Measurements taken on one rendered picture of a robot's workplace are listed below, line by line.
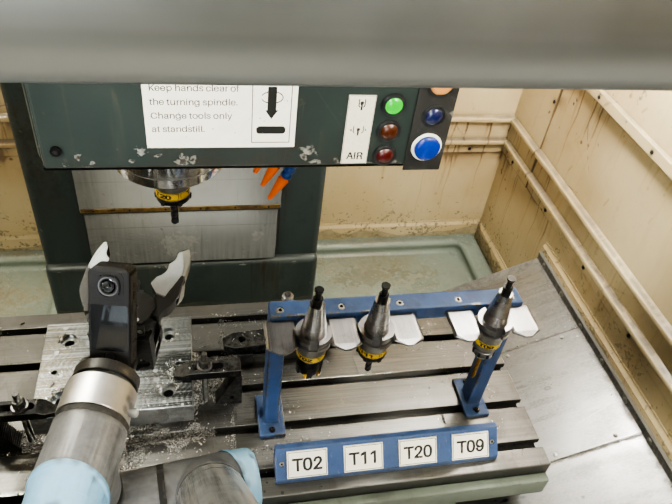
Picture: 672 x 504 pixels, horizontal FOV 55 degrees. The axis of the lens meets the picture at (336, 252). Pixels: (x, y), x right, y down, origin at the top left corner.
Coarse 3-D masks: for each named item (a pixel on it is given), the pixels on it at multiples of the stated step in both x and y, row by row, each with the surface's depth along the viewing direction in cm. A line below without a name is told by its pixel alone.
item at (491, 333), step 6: (480, 312) 116; (480, 318) 115; (510, 318) 116; (480, 324) 114; (486, 324) 114; (510, 324) 114; (486, 330) 113; (492, 330) 113; (498, 330) 114; (504, 330) 114; (510, 330) 115; (486, 336) 114; (492, 336) 114; (498, 336) 115; (504, 336) 115
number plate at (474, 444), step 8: (472, 432) 129; (480, 432) 129; (456, 440) 128; (464, 440) 128; (472, 440) 128; (480, 440) 129; (456, 448) 128; (464, 448) 128; (472, 448) 128; (480, 448) 129; (488, 448) 129; (456, 456) 128; (464, 456) 128; (472, 456) 129; (480, 456) 129
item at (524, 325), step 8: (512, 312) 118; (520, 312) 118; (528, 312) 119; (520, 320) 117; (528, 320) 117; (512, 328) 115; (520, 328) 115; (528, 328) 116; (536, 328) 116; (528, 336) 114
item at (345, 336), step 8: (328, 320) 112; (336, 320) 112; (344, 320) 112; (352, 320) 112; (336, 328) 111; (344, 328) 111; (352, 328) 111; (336, 336) 109; (344, 336) 109; (352, 336) 110; (336, 344) 108; (344, 344) 108; (352, 344) 108; (360, 344) 109
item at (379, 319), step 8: (376, 296) 107; (376, 304) 106; (384, 304) 105; (376, 312) 106; (384, 312) 106; (368, 320) 108; (376, 320) 107; (384, 320) 107; (368, 328) 109; (376, 328) 108; (384, 328) 108; (376, 336) 109
